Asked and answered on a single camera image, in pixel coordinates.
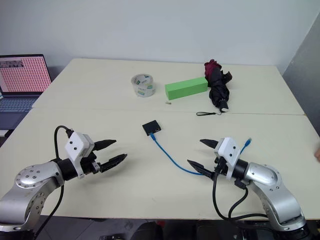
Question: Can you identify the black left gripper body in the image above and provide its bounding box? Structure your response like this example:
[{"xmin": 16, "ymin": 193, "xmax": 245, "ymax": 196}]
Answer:
[{"xmin": 81, "ymin": 149, "xmax": 103, "ymax": 176}]

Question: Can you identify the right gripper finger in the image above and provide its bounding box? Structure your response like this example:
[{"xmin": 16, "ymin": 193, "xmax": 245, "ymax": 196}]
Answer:
[
  {"xmin": 187, "ymin": 159, "xmax": 216, "ymax": 180},
  {"xmin": 199, "ymin": 138, "xmax": 220, "ymax": 151}
]

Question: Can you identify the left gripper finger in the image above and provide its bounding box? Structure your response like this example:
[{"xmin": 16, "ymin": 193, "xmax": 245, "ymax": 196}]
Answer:
[
  {"xmin": 99, "ymin": 153, "xmax": 129, "ymax": 174},
  {"xmin": 93, "ymin": 139, "xmax": 118, "ymax": 152}
]

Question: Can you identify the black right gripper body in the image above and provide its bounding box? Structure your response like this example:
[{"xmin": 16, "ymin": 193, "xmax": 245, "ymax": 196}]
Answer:
[{"xmin": 213, "ymin": 154, "xmax": 230, "ymax": 177}]

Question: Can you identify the small black adapter box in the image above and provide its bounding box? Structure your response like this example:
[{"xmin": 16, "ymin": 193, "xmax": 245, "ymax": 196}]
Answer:
[{"xmin": 142, "ymin": 119, "xmax": 162, "ymax": 137}]

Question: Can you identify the person's bare hand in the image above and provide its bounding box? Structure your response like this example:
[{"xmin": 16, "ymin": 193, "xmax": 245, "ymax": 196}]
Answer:
[{"xmin": 313, "ymin": 140, "xmax": 320, "ymax": 164}]

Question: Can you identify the black and maroon folded umbrella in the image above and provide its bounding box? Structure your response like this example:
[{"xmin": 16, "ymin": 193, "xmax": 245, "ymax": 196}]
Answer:
[{"xmin": 195, "ymin": 58, "xmax": 234, "ymax": 117}]

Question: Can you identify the green rectangular block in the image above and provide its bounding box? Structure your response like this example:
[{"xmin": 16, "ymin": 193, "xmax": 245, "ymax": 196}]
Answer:
[{"xmin": 164, "ymin": 76, "xmax": 209, "ymax": 101}]

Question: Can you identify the clear packing tape roll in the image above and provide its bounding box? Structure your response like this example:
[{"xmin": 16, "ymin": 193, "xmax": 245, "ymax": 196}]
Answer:
[
  {"xmin": 130, "ymin": 73, "xmax": 154, "ymax": 89},
  {"xmin": 134, "ymin": 83, "xmax": 157, "ymax": 98}
]

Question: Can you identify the dark rounded shape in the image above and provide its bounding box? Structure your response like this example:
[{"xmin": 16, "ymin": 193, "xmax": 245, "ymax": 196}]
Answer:
[{"xmin": 129, "ymin": 220, "xmax": 164, "ymax": 240}]

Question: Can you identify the open laptop computer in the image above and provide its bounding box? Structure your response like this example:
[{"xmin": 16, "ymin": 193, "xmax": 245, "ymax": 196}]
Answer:
[{"xmin": 0, "ymin": 53, "xmax": 53, "ymax": 131}]

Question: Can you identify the grey partition panel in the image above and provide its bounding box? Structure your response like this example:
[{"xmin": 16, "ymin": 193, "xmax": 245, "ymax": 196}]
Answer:
[{"xmin": 281, "ymin": 14, "xmax": 320, "ymax": 139}]

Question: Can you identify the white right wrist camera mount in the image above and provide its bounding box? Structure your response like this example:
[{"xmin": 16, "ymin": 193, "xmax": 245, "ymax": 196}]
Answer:
[{"xmin": 214, "ymin": 136, "xmax": 242, "ymax": 181}]

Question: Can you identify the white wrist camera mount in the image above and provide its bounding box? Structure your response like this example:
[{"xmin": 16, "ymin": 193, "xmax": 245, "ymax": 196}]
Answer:
[
  {"xmin": 214, "ymin": 136, "xmax": 242, "ymax": 181},
  {"xmin": 64, "ymin": 131, "xmax": 95, "ymax": 180}
]

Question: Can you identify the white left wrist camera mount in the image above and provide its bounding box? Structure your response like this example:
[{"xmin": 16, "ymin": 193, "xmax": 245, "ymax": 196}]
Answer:
[{"xmin": 64, "ymin": 131, "xmax": 95, "ymax": 180}]

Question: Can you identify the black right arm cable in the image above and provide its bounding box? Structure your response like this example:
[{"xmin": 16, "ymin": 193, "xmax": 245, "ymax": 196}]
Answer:
[{"xmin": 211, "ymin": 169, "xmax": 270, "ymax": 222}]

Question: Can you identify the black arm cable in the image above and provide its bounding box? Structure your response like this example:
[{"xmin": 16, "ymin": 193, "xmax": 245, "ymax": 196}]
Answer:
[
  {"xmin": 211, "ymin": 169, "xmax": 270, "ymax": 222},
  {"xmin": 33, "ymin": 125, "xmax": 75, "ymax": 240}
]

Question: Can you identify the blue Ethernet cable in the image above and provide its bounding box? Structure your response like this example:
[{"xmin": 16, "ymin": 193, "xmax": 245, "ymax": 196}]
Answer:
[{"xmin": 149, "ymin": 132, "xmax": 253, "ymax": 175}]

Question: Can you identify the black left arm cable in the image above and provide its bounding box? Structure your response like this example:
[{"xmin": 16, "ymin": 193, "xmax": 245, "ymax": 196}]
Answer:
[{"xmin": 33, "ymin": 125, "xmax": 75, "ymax": 240}]

